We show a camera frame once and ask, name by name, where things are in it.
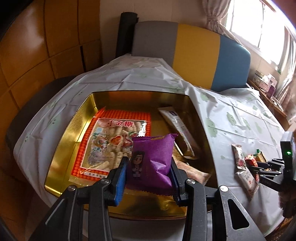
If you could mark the white beige snack packet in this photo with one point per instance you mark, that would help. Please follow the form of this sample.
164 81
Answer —
248 181

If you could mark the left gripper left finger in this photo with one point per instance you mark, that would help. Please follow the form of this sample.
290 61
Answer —
105 193

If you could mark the purple small box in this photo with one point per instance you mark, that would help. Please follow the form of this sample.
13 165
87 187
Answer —
271 91

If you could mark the pink tissue box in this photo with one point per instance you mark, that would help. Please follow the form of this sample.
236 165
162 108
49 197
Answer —
264 82

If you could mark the black rolled mat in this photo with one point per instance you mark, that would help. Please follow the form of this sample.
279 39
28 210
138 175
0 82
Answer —
125 35

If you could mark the wooden side shelf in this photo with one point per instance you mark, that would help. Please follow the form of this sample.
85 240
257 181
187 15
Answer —
277 112

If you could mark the grey yellow blue headboard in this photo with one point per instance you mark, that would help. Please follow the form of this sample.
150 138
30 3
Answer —
200 56

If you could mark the pink rose snack packet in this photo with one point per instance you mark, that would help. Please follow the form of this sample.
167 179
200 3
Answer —
239 158

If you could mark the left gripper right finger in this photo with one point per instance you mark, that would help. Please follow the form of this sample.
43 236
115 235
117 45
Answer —
191 194

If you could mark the person's right hand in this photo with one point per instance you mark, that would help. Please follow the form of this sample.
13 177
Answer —
287 203

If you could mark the red snack packet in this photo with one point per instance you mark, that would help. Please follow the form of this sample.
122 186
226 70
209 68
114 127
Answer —
250 163

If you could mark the red peanut candy bag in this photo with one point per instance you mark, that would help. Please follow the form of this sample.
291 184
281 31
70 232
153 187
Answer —
107 139

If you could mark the purple cartoon snack packet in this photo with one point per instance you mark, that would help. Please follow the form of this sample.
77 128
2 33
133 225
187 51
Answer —
149 166

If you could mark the gold tin snack box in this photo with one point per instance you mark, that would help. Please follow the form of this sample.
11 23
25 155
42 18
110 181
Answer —
153 130

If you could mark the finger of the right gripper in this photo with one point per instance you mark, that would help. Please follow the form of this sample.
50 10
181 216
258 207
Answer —
275 164
271 179

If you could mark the green yellow cracker packet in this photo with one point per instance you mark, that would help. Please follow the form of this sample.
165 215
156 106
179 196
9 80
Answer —
259 156

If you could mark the long white snack sachet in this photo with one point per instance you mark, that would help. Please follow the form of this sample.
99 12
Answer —
184 142

